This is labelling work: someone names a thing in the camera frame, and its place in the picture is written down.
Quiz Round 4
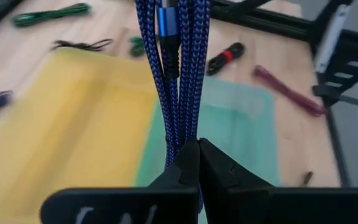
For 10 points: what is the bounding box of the blue braided USB cable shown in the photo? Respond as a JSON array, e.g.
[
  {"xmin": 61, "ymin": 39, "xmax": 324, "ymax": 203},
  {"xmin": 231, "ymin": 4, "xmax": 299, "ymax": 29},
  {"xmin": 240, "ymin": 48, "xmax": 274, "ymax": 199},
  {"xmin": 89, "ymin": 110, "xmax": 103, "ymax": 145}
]
[{"xmin": 134, "ymin": 0, "xmax": 211, "ymax": 215}]

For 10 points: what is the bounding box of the yellow translucent plastic tray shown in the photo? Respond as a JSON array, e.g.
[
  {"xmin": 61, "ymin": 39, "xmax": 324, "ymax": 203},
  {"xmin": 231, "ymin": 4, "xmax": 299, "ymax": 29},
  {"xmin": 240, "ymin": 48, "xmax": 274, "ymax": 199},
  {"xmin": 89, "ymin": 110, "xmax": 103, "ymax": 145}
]
[{"xmin": 0, "ymin": 46, "xmax": 161, "ymax": 224}]

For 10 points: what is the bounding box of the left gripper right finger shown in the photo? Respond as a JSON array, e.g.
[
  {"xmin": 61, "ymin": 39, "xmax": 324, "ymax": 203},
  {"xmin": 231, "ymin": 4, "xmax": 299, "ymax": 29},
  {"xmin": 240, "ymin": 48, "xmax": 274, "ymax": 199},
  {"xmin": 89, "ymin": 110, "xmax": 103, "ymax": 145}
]
[{"xmin": 198, "ymin": 138, "xmax": 358, "ymax": 224}]

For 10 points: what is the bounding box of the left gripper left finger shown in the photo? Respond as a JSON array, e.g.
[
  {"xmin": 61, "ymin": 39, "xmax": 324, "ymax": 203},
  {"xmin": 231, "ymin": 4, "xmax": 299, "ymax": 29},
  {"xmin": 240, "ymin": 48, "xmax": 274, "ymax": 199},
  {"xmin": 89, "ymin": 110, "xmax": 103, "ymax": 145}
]
[{"xmin": 40, "ymin": 136, "xmax": 200, "ymax": 224}]

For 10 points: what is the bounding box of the green braided USB cable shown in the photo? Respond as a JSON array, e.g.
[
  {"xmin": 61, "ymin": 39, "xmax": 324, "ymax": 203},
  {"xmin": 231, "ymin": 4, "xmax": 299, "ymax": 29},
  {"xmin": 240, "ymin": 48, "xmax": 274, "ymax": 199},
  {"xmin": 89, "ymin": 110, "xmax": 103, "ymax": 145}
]
[
  {"xmin": 12, "ymin": 2, "xmax": 92, "ymax": 28},
  {"xmin": 128, "ymin": 35, "xmax": 146, "ymax": 58}
]

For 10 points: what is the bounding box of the green translucent plastic tray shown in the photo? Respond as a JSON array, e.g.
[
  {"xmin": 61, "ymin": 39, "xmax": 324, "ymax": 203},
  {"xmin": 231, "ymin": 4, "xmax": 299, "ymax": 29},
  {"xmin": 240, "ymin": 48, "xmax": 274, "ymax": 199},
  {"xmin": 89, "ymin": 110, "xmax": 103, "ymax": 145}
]
[{"xmin": 134, "ymin": 76, "xmax": 281, "ymax": 224}]

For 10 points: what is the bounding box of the black cable with red tie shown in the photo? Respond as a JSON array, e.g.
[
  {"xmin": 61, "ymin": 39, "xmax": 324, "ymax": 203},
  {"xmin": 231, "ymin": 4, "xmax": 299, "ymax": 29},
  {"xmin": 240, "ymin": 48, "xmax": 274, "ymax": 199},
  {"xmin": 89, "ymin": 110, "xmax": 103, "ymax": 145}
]
[{"xmin": 206, "ymin": 42, "xmax": 247, "ymax": 77}]

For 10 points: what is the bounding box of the black USB cable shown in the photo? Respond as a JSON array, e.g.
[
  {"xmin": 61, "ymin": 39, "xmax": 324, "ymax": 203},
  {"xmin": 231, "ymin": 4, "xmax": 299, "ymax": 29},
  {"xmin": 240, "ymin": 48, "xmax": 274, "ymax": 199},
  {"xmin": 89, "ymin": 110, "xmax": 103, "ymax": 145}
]
[{"xmin": 50, "ymin": 37, "xmax": 114, "ymax": 52}]

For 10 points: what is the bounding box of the black aluminium table frame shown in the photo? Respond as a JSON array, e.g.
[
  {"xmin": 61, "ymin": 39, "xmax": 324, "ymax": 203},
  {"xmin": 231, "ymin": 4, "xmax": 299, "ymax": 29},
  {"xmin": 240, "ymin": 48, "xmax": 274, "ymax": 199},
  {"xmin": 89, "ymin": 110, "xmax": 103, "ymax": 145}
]
[{"xmin": 209, "ymin": 0, "xmax": 358, "ymax": 187}]

